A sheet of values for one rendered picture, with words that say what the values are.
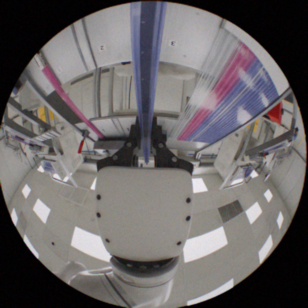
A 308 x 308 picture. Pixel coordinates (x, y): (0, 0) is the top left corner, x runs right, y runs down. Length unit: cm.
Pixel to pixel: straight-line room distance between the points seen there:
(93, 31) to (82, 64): 7
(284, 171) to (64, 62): 871
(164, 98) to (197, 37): 188
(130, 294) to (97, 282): 4
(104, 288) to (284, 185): 867
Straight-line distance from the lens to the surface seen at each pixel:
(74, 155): 147
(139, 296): 15
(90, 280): 16
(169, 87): 205
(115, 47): 18
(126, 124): 33
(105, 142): 46
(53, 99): 36
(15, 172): 783
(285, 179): 858
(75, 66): 23
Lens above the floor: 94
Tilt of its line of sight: 33 degrees up
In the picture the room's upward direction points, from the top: 176 degrees counter-clockwise
